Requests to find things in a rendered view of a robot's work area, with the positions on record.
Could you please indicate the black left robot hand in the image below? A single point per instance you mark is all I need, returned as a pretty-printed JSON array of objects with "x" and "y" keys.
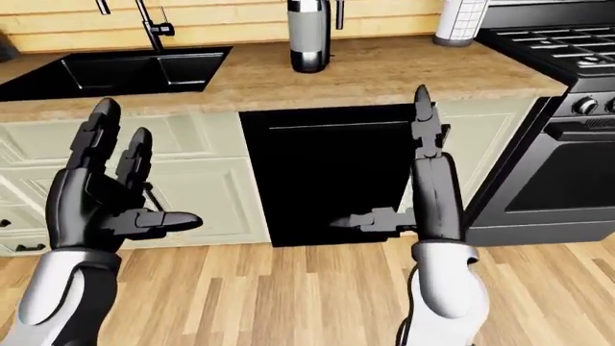
[{"x": 77, "y": 202}]

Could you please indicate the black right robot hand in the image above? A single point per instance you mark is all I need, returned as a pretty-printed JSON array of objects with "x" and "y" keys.
[{"x": 435, "y": 194}]

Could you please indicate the cream narrow cabinet door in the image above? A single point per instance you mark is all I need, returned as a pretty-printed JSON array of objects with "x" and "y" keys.
[{"x": 485, "y": 144}]

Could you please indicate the black dishwasher front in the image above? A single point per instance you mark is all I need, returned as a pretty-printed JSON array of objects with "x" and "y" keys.
[{"x": 331, "y": 173}]

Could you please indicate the black gas stove oven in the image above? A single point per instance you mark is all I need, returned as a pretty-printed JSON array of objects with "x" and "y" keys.
[{"x": 543, "y": 119}]

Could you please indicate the black kitchen sink basin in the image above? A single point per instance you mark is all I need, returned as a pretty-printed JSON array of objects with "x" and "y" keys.
[{"x": 120, "y": 70}]

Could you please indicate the dark object at counter edge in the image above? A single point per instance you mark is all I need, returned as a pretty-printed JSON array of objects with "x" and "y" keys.
[{"x": 7, "y": 47}]

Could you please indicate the white paper towel roll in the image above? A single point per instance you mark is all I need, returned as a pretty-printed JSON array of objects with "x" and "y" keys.
[{"x": 456, "y": 21}]

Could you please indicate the black sink faucet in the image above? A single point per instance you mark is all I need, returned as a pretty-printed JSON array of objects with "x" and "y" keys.
[{"x": 154, "y": 25}]

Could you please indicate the hanging metal utensil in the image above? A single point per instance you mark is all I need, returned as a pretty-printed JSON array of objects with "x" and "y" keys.
[
  {"x": 102, "y": 6},
  {"x": 340, "y": 12}
]

